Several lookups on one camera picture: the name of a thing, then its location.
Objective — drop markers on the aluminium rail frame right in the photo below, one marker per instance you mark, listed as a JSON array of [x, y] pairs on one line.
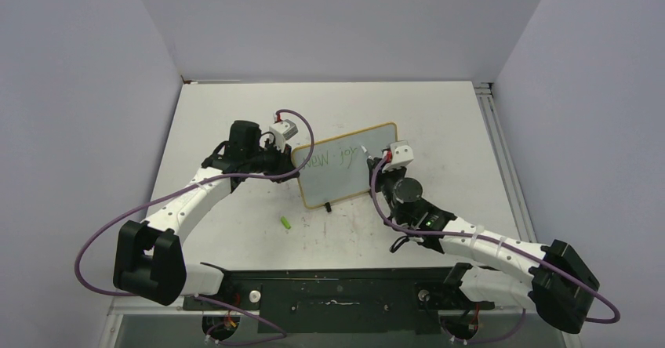
[[508, 172]]

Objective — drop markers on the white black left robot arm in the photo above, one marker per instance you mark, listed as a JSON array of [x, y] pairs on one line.
[[149, 258]]

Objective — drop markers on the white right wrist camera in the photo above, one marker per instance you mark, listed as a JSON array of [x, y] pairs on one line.
[[401, 155]]

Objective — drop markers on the green white marker pen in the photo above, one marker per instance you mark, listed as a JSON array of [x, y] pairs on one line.
[[366, 152]]

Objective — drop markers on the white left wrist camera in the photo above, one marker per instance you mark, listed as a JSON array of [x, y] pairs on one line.
[[283, 130]]

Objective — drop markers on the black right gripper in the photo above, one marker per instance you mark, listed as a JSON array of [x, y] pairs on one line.
[[380, 175]]

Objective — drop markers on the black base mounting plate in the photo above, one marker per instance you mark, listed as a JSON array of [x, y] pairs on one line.
[[350, 301]]

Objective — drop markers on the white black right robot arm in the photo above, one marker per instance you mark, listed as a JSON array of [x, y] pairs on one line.
[[552, 280]]

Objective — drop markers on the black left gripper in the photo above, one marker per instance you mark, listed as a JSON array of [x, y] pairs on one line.
[[284, 163]]

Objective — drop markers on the green marker cap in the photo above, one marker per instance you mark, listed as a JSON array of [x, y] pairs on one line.
[[285, 223]]

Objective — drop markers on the yellow framed whiteboard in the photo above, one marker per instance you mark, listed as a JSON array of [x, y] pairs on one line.
[[337, 168]]

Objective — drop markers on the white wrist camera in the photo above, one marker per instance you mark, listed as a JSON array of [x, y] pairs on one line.
[[401, 155], [283, 130]]

